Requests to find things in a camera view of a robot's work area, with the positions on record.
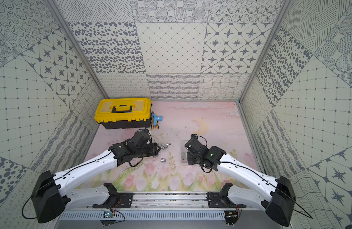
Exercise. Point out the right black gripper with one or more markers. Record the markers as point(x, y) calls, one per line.
point(190, 160)

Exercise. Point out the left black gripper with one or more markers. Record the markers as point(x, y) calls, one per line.
point(151, 149)

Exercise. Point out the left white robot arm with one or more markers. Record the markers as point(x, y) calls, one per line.
point(56, 193)

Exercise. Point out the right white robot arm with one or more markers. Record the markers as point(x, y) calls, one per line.
point(274, 196)

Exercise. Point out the clear plastic storage box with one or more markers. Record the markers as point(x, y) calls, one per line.
point(183, 149)

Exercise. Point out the chrome socket cluster piece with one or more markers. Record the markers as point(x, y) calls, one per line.
point(164, 146)

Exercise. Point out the blue yellow hand tool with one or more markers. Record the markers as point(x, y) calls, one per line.
point(155, 121)

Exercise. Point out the yellow black toolbox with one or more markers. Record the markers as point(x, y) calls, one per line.
point(124, 113)

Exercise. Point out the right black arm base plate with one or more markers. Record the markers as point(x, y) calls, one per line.
point(215, 200)

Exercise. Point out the aluminium mounting rail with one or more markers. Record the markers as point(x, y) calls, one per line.
point(170, 200)

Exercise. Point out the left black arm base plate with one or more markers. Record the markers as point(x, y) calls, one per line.
point(120, 200)

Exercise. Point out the white slotted cable duct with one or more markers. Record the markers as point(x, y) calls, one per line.
point(144, 215)

